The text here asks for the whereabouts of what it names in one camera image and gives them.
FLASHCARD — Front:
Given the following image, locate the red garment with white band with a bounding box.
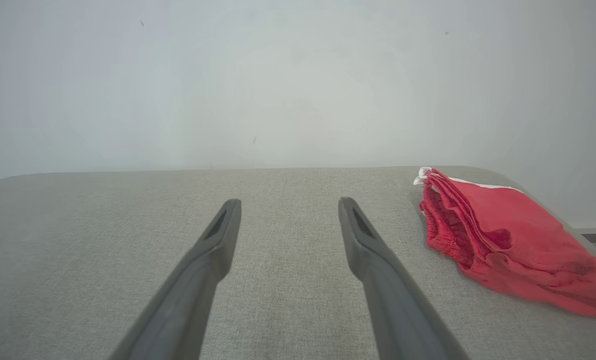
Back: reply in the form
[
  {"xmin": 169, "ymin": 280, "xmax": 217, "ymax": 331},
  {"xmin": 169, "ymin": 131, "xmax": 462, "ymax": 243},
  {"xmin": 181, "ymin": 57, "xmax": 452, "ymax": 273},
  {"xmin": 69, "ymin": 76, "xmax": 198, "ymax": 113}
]
[{"xmin": 413, "ymin": 166, "xmax": 596, "ymax": 321}]

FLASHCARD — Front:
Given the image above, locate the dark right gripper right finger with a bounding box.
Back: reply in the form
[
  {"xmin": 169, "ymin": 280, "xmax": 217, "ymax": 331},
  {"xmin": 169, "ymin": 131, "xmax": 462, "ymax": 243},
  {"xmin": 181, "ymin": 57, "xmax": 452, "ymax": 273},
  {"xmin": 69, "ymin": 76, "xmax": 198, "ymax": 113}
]
[{"xmin": 339, "ymin": 197, "xmax": 471, "ymax": 360}]

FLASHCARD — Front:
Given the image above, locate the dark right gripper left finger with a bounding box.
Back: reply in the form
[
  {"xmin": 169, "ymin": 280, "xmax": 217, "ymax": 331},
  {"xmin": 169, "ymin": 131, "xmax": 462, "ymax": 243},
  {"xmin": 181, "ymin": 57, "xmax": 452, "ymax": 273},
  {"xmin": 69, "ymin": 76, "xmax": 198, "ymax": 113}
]
[{"xmin": 109, "ymin": 199, "xmax": 242, "ymax": 360}]

